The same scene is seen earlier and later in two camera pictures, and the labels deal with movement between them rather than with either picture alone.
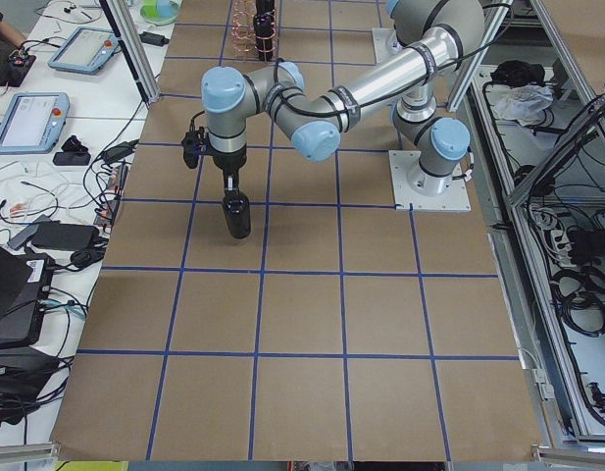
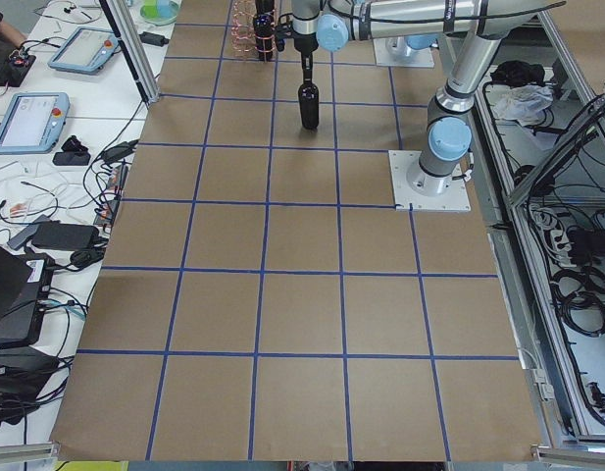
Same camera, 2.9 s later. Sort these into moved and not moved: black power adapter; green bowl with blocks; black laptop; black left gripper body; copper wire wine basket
Moved: black left gripper body
Not moved: black laptop; green bowl with blocks; copper wire wine basket; black power adapter
